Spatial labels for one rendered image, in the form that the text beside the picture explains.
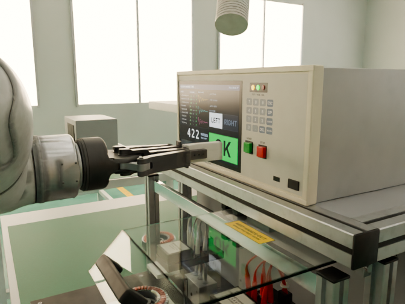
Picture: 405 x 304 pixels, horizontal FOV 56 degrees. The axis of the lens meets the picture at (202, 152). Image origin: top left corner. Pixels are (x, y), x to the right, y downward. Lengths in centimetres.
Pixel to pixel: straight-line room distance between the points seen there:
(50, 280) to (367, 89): 95
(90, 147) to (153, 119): 515
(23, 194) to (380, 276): 49
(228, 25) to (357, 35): 653
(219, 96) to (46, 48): 462
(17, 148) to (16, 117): 3
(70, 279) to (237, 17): 134
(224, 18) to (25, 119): 162
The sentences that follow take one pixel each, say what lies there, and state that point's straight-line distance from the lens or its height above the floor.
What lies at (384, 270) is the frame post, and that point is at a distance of 60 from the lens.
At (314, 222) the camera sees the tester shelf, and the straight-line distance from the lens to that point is 54.
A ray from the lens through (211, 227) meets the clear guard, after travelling 63.
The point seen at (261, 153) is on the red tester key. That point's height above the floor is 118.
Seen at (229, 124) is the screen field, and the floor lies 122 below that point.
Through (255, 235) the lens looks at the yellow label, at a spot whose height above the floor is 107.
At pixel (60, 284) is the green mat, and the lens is 117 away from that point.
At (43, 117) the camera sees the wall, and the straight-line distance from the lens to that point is 528.
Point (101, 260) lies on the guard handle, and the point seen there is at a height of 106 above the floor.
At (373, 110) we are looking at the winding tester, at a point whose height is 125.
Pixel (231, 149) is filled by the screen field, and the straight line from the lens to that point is 73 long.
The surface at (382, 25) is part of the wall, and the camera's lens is 831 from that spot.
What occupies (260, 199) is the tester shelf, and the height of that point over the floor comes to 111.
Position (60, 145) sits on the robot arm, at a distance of 52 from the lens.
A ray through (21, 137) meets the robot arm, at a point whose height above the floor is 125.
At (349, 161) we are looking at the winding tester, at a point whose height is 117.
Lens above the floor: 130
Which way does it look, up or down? 10 degrees down
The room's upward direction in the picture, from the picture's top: straight up
